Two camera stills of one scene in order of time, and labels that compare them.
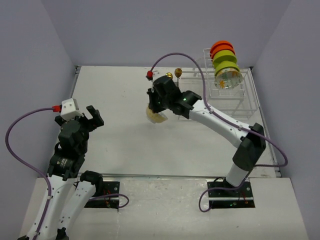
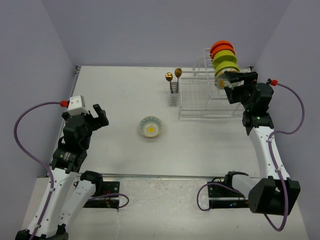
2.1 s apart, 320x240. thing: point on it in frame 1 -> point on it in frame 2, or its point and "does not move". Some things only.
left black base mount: x=109 y=187 does not move
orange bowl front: x=220 y=47 does not move
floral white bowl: x=228 y=78 does not move
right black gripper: x=153 y=92 -> x=232 y=94
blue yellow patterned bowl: x=155 y=117 -> x=150 y=126
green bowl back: x=222 y=55 does not move
